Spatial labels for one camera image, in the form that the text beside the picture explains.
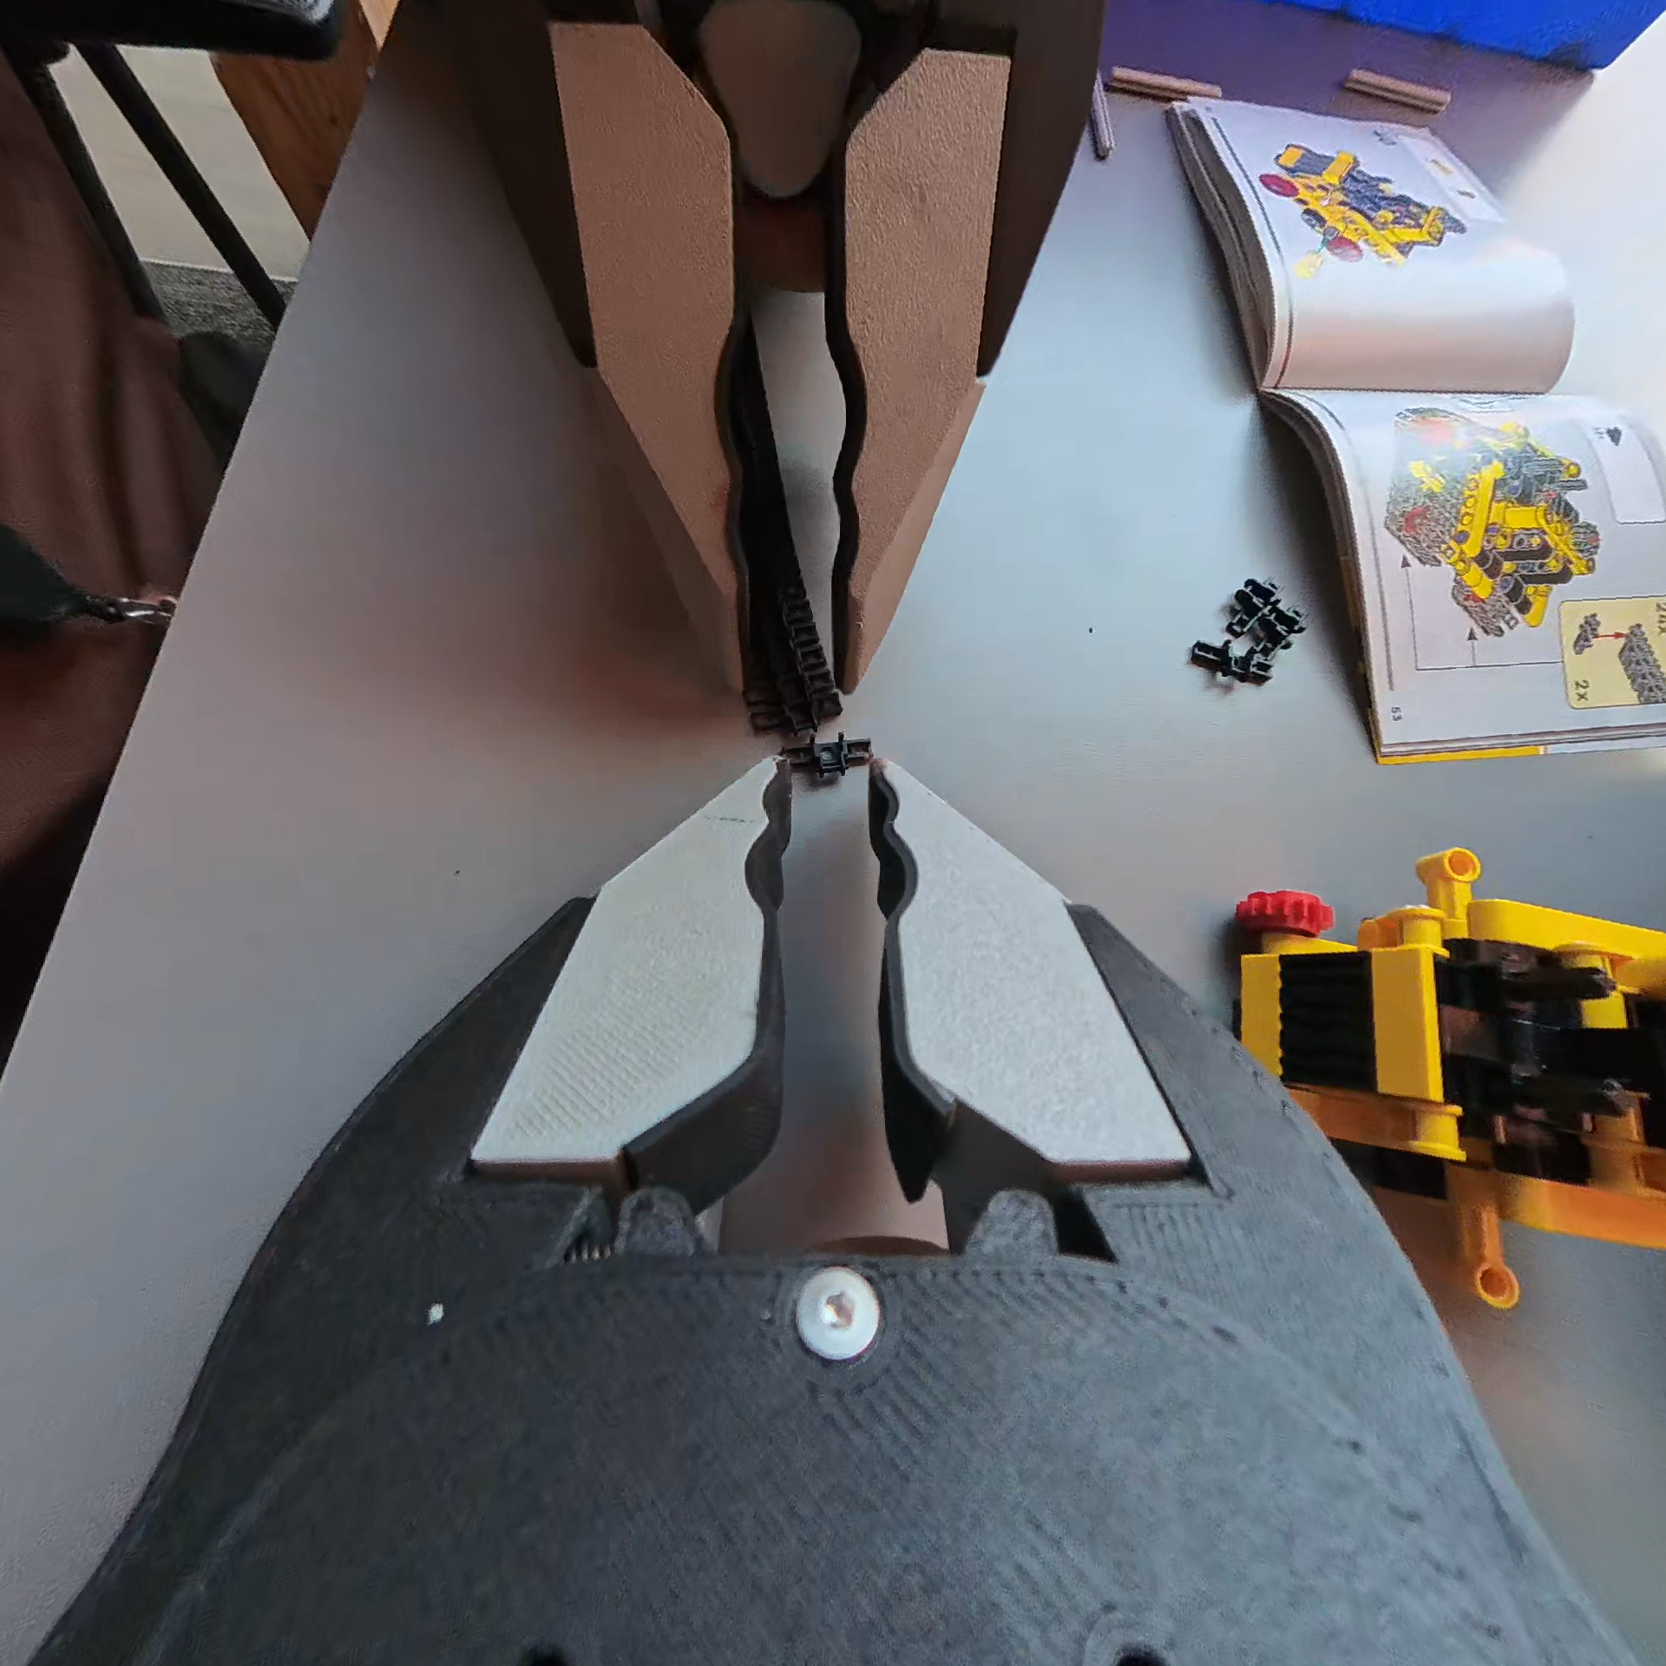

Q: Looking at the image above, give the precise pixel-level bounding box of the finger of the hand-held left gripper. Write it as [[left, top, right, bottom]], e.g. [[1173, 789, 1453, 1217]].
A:
[[546, 19, 782, 692], [822, 49, 1013, 694]]

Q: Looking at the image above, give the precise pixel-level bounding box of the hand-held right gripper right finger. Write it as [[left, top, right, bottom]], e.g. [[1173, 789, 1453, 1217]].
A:
[[866, 761, 1193, 1205]]

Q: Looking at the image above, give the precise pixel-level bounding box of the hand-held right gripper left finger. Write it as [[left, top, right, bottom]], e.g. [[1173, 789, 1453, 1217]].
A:
[[467, 755, 794, 1211]]

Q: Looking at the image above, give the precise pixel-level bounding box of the black lego track strip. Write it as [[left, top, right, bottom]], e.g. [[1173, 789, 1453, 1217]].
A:
[[721, 311, 846, 741]]

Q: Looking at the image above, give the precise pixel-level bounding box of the yellow lego bulldozer model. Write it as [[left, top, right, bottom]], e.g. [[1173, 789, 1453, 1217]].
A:
[[1229, 848, 1666, 1308]]

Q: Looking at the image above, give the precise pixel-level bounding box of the pile of track pieces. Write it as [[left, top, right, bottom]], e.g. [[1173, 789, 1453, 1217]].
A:
[[1187, 575, 1308, 688]]

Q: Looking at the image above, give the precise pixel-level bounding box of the lego instruction booklet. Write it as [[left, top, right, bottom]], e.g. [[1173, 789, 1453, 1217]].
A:
[[1163, 97, 1666, 765]]

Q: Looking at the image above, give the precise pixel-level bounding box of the blue plastic bin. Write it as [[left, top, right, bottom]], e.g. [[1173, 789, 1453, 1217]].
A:
[[1280, 0, 1666, 69]]

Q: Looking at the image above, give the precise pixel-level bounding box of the black office chair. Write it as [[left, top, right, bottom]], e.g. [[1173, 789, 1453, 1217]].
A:
[[0, 0, 346, 327]]

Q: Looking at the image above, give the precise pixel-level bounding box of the person's torso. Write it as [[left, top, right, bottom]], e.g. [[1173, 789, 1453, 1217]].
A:
[[0, 51, 267, 1043]]

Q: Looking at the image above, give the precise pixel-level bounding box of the badge reel lanyard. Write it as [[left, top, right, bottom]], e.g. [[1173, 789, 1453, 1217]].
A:
[[0, 519, 180, 634]]

